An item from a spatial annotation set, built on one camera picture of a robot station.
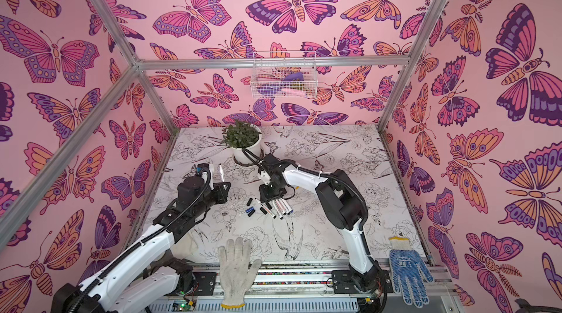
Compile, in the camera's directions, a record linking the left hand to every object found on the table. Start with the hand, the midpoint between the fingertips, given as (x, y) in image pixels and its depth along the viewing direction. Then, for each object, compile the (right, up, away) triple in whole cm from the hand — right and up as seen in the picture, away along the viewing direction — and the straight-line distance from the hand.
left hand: (231, 182), depth 81 cm
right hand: (+12, -8, +11) cm, 18 cm away
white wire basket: (+20, +45, +14) cm, 51 cm away
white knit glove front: (+3, -30, -5) cm, 31 cm away
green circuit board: (-14, -40, -9) cm, 43 cm away
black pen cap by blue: (+6, -14, +8) cm, 18 cm away
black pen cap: (+5, -10, +13) cm, 17 cm away
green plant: (+1, +18, +11) cm, 21 cm away
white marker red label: (+13, -13, +9) cm, 20 cm away
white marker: (-3, +4, -2) cm, 5 cm away
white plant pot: (+7, +12, +15) cm, 20 cm away
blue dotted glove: (+62, -30, -5) cm, 69 cm away
